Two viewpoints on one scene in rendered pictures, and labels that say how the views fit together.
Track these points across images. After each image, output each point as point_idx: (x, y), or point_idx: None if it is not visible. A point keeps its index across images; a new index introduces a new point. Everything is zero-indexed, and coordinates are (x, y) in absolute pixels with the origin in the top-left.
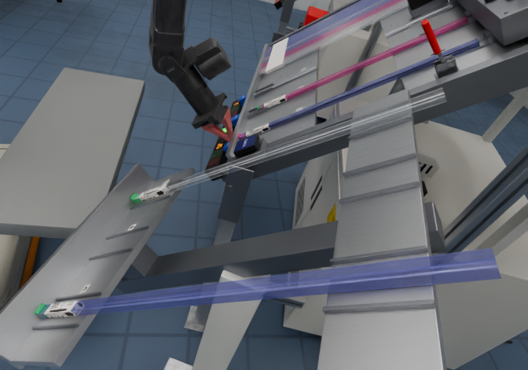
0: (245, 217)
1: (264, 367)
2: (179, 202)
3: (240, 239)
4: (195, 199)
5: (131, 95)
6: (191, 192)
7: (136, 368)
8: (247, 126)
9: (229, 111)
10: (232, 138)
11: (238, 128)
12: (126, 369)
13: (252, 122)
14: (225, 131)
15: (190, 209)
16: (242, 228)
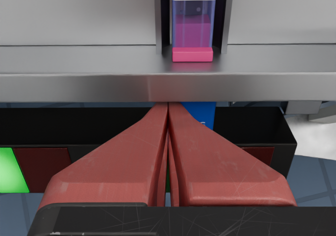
0: (34, 103)
1: None
2: (32, 219)
3: (80, 103)
4: (19, 194)
5: None
6: (5, 206)
7: (288, 184)
8: (50, 26)
9: (86, 166)
10: (253, 86)
11: (131, 71)
12: (293, 194)
13: None
14: (13, 169)
15: (42, 196)
16: (56, 104)
